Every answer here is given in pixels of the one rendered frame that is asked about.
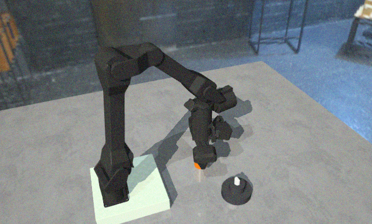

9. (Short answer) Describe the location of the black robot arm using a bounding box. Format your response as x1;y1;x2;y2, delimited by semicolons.
94;42;238;208

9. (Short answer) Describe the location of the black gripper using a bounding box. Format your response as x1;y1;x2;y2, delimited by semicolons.
189;116;217;169

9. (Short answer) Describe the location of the dark grey round pedestal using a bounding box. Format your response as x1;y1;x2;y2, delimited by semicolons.
221;177;252;205

